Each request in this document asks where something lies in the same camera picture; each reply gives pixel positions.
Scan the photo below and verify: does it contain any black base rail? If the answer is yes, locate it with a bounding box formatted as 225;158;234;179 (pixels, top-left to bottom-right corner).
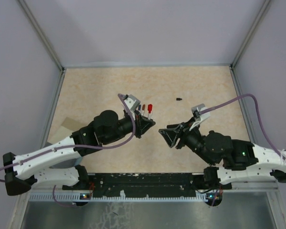
62;173;232;198

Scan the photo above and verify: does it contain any black capped white pen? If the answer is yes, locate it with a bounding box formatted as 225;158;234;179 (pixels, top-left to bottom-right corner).
147;104;153;120

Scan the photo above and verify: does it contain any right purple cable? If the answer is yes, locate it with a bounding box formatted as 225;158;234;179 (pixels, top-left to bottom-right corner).
197;94;286;172

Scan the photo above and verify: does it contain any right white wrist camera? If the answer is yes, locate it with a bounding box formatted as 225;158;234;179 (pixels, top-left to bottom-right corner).
190;104;210;131

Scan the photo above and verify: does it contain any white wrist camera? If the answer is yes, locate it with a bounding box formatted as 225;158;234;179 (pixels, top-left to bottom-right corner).
190;104;210;131
123;94;141;112

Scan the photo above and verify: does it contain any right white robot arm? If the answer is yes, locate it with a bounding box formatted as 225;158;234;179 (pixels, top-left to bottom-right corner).
159;123;286;189

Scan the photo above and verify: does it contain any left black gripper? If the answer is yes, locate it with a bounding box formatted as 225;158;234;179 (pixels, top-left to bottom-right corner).
103;109;155;144

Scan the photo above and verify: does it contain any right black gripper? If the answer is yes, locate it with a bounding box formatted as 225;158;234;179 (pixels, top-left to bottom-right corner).
158;116;215;167

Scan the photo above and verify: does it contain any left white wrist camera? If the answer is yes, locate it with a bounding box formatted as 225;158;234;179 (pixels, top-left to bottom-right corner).
123;94;141;112

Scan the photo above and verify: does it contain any white slotted cable duct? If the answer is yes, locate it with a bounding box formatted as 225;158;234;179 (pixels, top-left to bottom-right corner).
28;192;221;203

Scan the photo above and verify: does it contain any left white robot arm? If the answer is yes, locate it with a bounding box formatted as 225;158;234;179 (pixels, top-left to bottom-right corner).
3;110;155;196

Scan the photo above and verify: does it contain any dark red pen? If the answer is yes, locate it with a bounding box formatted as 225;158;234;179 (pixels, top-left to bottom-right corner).
141;104;145;115

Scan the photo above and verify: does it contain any brown cardboard piece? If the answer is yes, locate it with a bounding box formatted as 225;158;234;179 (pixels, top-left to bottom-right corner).
48;117;84;144

